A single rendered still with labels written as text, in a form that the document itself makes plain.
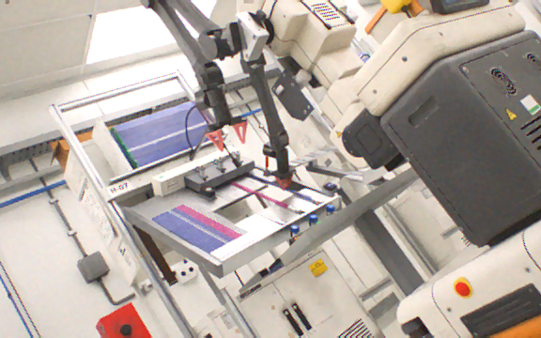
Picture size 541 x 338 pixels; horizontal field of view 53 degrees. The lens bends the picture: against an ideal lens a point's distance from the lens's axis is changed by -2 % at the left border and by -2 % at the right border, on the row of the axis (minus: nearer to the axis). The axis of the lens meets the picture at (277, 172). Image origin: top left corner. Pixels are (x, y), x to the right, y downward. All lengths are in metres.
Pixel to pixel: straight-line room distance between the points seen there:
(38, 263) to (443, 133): 3.24
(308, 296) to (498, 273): 1.39
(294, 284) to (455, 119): 1.48
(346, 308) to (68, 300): 2.05
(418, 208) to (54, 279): 2.42
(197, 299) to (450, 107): 3.18
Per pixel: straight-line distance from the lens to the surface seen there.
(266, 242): 2.22
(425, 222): 3.28
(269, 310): 2.47
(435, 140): 1.32
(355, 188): 2.72
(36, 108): 4.71
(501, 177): 1.27
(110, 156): 2.83
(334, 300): 2.64
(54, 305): 4.00
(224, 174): 2.69
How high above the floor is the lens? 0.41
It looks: 13 degrees up
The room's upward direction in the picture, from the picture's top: 35 degrees counter-clockwise
